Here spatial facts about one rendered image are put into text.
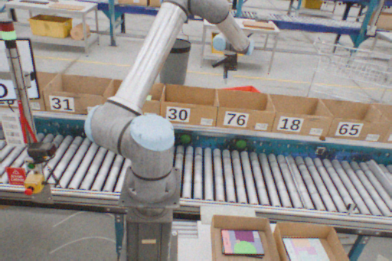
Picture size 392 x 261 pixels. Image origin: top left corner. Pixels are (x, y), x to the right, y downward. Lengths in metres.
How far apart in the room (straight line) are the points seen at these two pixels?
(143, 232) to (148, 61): 0.66
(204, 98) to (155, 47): 1.21
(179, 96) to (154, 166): 1.35
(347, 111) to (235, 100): 0.87
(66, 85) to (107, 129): 1.44
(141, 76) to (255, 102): 1.39
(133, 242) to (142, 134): 0.50
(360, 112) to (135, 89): 1.96
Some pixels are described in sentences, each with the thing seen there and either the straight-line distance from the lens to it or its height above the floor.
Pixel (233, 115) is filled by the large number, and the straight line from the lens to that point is 2.10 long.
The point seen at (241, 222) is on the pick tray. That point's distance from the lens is 1.63.
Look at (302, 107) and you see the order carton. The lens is 2.51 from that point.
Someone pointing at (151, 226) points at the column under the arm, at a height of 1.05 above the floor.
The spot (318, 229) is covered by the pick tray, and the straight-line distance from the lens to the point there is 1.74.
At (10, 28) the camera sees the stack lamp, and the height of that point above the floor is 1.63.
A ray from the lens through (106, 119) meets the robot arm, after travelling 1.12.
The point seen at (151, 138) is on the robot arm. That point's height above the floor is 1.45.
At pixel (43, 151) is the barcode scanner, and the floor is 1.08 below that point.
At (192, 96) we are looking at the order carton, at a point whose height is 0.96.
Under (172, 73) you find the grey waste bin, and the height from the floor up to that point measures 0.23.
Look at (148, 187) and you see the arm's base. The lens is 1.10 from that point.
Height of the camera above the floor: 2.02
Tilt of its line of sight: 30 degrees down
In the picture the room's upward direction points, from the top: 6 degrees clockwise
